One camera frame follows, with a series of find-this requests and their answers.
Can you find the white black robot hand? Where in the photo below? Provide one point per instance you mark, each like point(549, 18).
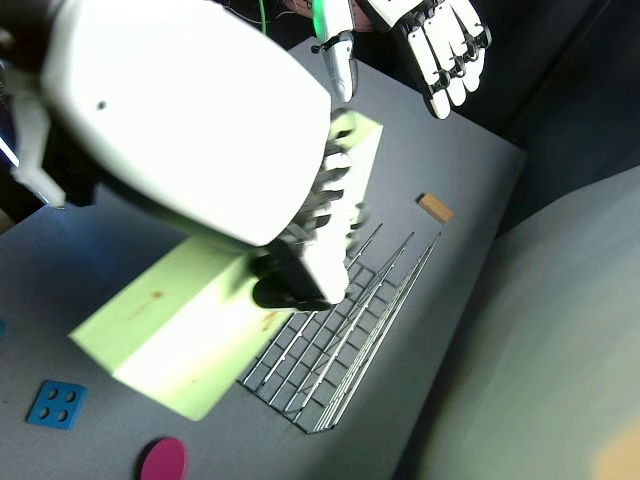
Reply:
point(190, 125)
point(445, 60)

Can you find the wooden rectangular block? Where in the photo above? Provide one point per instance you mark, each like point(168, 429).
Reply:
point(435, 207)

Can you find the grey table cloth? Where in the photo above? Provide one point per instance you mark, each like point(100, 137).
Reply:
point(75, 260)

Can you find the blue block with four holes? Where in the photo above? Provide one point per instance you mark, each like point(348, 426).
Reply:
point(56, 405)

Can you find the pink round disc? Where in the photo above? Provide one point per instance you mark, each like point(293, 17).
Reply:
point(165, 462)

